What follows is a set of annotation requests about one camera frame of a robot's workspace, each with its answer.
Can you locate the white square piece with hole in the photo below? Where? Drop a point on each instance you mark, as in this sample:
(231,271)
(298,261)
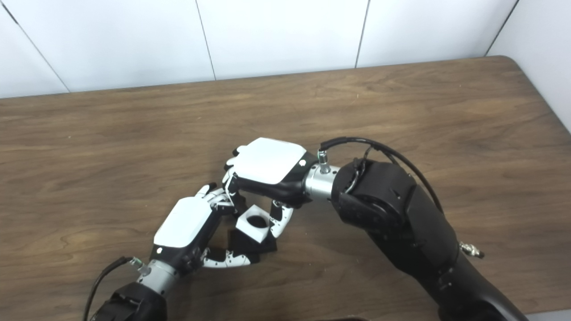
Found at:
(262,235)

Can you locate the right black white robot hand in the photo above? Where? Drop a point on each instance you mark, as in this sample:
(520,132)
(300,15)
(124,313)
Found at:
(267,160)

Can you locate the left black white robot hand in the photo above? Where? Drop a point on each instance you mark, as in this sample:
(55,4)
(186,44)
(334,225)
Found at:
(185,220)

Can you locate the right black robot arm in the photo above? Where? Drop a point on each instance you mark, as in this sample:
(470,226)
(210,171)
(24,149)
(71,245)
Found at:
(401,209)

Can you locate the black peg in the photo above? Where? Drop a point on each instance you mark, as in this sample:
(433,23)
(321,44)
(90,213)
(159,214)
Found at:
(243,248)

